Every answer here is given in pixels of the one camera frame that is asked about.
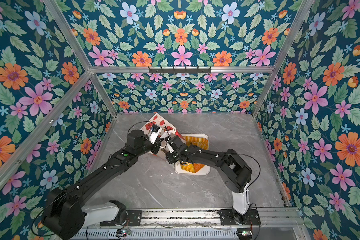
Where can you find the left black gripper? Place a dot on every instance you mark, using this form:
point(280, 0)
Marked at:
point(157, 145)

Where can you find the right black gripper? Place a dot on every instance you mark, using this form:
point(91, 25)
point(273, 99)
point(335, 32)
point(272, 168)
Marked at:
point(168, 156)

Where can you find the orange triangular fake pastry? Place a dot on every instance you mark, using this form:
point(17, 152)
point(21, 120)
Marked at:
point(198, 167)

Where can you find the red and white paper bag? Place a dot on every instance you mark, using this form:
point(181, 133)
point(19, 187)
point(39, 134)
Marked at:
point(166, 130)

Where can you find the long yellow fake bread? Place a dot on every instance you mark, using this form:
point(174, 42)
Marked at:
point(200, 142)

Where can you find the curved croissant fake bread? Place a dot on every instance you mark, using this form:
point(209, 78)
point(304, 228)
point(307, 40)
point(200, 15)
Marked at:
point(188, 167)

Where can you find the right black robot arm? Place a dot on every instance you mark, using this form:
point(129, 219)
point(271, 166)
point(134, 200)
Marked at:
point(234, 171)

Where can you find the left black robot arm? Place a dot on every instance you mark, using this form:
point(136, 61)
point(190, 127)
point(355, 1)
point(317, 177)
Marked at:
point(63, 213)

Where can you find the white rectangular tray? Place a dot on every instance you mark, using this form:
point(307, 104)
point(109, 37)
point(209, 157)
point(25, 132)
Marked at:
point(204, 171)

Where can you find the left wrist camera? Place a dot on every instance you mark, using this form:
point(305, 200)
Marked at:
point(155, 130)

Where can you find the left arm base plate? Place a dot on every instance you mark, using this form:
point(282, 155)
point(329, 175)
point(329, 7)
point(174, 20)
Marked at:
point(130, 218)

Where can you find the black hook rail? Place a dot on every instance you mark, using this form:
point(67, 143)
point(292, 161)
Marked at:
point(179, 70)

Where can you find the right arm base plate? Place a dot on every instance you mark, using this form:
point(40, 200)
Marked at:
point(230, 217)

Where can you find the aluminium front rail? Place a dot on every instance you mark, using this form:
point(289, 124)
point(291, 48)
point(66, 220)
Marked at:
point(202, 217)

